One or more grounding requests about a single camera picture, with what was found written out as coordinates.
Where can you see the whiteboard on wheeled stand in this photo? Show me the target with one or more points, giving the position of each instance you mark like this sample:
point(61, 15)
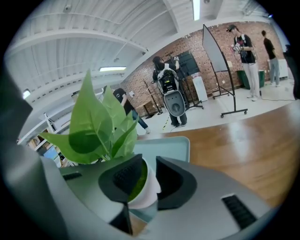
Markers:
point(212, 49)

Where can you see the white black backpack rig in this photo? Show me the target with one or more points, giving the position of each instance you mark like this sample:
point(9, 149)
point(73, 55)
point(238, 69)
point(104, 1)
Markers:
point(174, 105)

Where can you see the computer monitor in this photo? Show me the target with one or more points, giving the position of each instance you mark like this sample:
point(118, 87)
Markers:
point(50, 153)

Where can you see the grey green tray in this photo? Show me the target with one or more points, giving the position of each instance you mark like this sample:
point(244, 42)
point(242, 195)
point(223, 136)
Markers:
point(164, 147)

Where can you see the green potted plant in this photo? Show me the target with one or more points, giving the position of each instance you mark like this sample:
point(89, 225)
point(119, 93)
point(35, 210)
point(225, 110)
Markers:
point(91, 122)

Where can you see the wooden coat rack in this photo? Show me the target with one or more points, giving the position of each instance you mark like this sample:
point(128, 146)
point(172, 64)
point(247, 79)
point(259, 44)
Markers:
point(152, 93)

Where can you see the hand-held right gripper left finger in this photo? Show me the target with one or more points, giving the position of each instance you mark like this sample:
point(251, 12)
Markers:
point(112, 185)

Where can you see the long ceiling light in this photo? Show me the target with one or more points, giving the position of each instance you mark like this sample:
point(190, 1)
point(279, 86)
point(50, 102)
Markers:
point(26, 93)
point(112, 69)
point(196, 9)

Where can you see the black screen on wheeled stand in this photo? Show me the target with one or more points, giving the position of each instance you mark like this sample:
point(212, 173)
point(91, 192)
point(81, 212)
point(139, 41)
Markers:
point(187, 62)

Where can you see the small wooden table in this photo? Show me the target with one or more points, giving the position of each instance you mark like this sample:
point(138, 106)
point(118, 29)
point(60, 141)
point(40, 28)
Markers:
point(148, 104)

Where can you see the white shelving unit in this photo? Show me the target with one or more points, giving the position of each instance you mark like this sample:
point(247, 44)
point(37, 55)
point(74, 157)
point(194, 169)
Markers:
point(48, 119)

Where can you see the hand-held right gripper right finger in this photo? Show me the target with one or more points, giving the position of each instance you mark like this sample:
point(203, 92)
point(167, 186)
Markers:
point(175, 185)

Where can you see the white wall notice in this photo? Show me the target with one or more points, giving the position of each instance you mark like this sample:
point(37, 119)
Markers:
point(131, 93)

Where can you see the dark green bin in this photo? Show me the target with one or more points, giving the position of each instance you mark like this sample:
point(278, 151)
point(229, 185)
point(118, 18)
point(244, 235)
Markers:
point(243, 79)
point(261, 78)

